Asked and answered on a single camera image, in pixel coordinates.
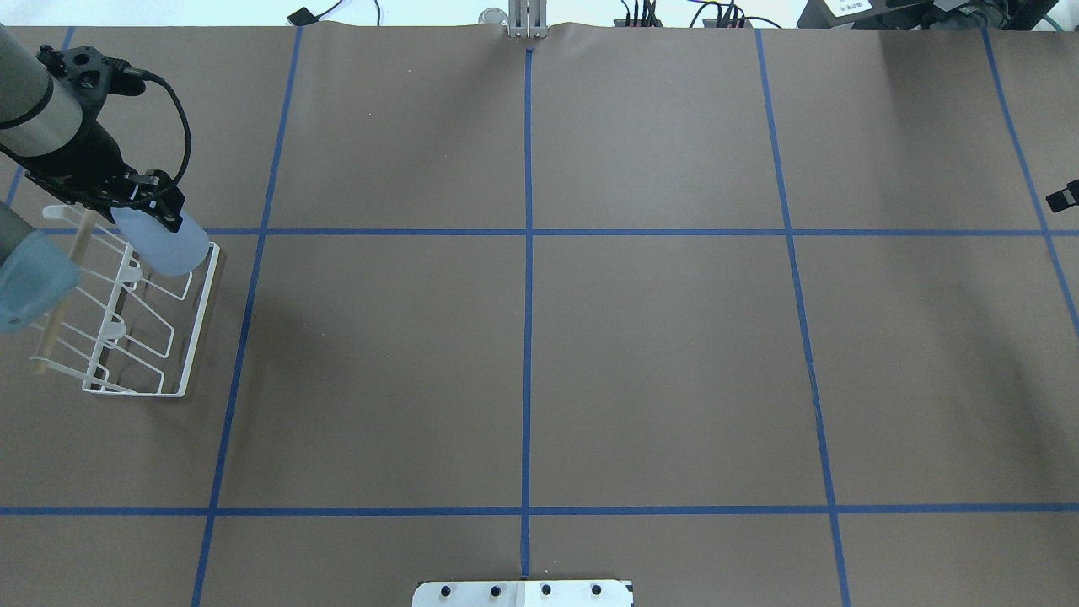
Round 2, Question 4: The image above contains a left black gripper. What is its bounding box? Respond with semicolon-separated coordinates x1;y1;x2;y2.
24;122;186;232

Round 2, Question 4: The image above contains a light blue plastic cup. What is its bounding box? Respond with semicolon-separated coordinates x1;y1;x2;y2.
111;208;211;277

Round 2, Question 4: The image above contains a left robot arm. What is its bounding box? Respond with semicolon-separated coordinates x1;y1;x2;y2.
1;30;208;333

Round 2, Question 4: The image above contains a black laptop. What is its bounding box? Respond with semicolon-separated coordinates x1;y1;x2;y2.
797;1;1058;31

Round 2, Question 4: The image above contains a small black puck device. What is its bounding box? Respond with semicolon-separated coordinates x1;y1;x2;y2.
287;6;319;27

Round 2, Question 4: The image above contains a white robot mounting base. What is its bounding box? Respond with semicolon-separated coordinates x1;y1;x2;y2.
411;579;636;606

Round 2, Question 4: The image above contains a white wire cup holder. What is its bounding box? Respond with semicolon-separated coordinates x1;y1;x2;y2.
30;204;223;399

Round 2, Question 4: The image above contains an aluminium frame post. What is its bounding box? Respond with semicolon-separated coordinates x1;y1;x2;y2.
506;0;550;39

